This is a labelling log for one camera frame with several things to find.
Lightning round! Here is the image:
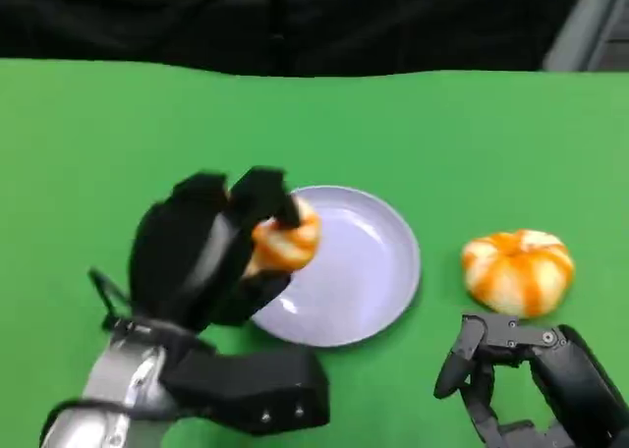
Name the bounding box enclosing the green table cloth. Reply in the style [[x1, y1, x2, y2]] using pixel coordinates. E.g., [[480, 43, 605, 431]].
[[0, 57, 629, 448]]

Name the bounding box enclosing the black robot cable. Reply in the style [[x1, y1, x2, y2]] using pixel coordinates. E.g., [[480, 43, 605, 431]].
[[87, 268, 133, 332]]

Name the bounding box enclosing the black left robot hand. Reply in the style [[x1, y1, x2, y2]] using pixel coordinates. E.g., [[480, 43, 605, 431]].
[[127, 165, 304, 332]]

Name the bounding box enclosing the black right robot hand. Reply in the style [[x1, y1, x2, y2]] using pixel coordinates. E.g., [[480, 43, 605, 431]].
[[432, 311, 629, 448]]

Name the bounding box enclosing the black backdrop curtain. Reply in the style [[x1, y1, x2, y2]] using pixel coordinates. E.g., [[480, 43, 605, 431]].
[[0, 0, 591, 79]]

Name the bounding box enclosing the orange white toy bread roll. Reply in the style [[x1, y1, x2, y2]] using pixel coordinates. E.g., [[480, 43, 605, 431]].
[[242, 199, 323, 277], [460, 228, 575, 319]]

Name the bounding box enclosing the grey metal frame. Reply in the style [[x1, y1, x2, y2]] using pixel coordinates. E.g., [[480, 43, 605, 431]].
[[542, 0, 629, 74]]

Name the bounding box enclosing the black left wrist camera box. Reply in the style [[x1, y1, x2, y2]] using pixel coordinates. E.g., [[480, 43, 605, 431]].
[[158, 344, 330, 437]]

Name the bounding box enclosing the lilac plate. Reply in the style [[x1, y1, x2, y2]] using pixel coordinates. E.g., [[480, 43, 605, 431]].
[[248, 186, 423, 349]]

